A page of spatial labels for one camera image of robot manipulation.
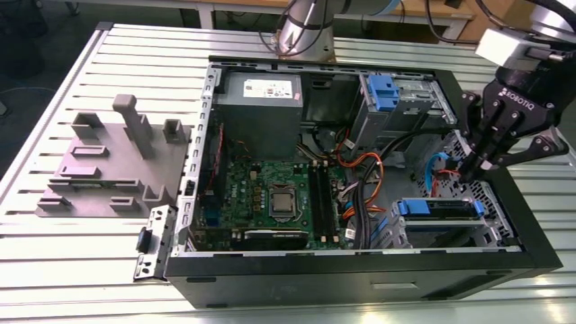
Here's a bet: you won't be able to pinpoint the CPU socket with metal cover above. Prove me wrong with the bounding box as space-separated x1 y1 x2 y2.
267 183 303 223

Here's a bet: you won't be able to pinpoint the black graphics card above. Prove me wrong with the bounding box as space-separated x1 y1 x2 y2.
231 228 312 251

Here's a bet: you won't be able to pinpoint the grey power supply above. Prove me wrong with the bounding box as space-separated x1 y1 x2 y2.
211 72 303 163

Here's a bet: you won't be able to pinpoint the black RAM slot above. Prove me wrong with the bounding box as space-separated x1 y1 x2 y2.
320 160 341 244
308 160 328 242

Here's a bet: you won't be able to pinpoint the silver CPU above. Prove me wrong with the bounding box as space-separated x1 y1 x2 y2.
271 194 296 212

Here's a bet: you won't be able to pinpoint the green motherboard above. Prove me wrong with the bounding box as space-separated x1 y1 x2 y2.
191 160 356 252

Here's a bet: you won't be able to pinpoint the black PC case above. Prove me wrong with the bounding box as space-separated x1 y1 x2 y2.
132 55 564 310

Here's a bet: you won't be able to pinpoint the hard disk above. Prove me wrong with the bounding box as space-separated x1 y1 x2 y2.
377 198 487 239

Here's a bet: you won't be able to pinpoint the blue data wire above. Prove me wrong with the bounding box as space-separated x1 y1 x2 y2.
424 152 464 199

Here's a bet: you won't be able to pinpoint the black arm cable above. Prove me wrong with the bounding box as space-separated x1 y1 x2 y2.
425 0 480 45

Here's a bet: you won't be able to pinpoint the blue plastic drive latch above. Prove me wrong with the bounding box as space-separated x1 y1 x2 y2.
367 74 400 112

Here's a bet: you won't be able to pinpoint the silver optical drive cage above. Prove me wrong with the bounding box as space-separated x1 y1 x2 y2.
351 71 456 149

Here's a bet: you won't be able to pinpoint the orange wire bundle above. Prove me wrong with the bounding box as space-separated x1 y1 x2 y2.
336 152 389 220

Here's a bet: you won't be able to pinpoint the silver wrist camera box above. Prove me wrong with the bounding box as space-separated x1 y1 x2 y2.
475 28 564 72

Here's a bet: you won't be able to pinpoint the white metal desk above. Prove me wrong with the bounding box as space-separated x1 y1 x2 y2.
87 0 289 30

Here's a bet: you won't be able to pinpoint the silver disk bay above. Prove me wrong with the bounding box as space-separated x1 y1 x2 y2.
391 197 513 249

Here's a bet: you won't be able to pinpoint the wooden desk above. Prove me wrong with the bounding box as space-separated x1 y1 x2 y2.
395 0 477 47

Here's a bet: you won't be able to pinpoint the grey parts rack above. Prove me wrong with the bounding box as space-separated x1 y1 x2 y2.
35 94 192 219

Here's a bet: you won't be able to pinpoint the yellow and black power wires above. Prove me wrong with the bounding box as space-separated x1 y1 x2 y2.
295 141 336 163

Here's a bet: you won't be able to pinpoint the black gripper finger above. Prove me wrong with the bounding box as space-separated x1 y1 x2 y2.
476 100 569 182
459 91 485 183

